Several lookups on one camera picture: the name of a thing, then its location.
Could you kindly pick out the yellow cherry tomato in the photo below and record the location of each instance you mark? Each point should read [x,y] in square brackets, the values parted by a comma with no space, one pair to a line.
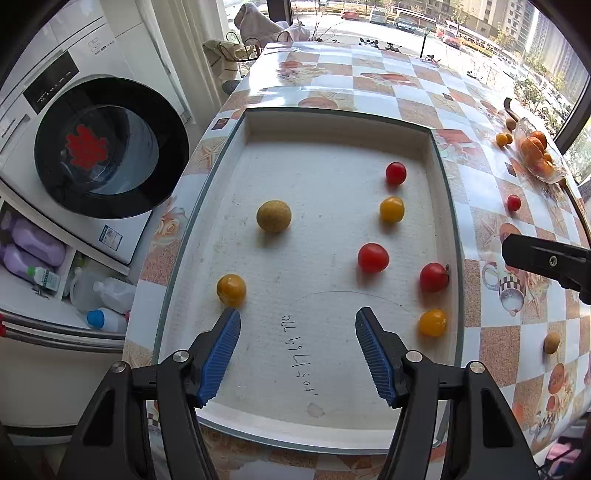
[432,322]
[392,209]
[231,290]

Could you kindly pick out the red car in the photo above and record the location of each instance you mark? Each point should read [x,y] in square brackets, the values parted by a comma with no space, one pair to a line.
[452,40]

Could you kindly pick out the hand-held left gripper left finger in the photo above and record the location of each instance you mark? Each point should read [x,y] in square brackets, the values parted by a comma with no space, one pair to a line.
[217,364]

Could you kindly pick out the white bottle with green label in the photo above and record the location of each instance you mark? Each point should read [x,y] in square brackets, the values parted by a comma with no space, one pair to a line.
[45,278]

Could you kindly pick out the purple detergent bottle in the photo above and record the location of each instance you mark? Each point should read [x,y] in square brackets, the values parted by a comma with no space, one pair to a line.
[18,263]
[39,242]

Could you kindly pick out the white washing machine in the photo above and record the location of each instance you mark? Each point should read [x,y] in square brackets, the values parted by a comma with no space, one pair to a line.
[106,138]

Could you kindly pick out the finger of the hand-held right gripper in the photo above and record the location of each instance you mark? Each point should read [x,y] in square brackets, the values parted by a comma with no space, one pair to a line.
[540,258]

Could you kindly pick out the dark curved chair back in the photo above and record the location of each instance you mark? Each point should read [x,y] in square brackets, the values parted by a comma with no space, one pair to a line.
[511,107]

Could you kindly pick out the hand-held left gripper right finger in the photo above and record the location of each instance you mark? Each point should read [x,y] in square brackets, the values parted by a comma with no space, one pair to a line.
[376,355]

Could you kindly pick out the olive brown round fruit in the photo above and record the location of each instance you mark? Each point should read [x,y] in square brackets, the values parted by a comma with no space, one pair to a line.
[274,215]
[551,342]

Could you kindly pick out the blue capped white bottle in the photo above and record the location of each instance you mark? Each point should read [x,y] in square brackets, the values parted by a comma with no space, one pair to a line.
[106,320]

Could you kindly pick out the white shallow box tray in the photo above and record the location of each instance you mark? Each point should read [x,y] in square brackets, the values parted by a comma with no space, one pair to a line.
[318,350]

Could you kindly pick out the orange tangerine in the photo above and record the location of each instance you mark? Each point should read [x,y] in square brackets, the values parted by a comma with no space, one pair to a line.
[547,158]
[545,169]
[538,138]
[531,148]

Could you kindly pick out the red cherry tomato with stem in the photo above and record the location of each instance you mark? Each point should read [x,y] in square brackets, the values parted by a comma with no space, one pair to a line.
[434,278]

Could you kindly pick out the clear glass bowl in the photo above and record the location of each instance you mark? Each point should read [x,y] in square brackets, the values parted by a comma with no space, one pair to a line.
[540,173]

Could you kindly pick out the white bus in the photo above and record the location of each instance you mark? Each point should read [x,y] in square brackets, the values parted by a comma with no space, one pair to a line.
[475,36]

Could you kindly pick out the pale crumpled cloth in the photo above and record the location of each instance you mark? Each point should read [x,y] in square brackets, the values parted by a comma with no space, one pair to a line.
[263,21]

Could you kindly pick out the clear plastic bottle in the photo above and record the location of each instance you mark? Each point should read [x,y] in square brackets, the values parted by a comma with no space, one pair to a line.
[99,290]

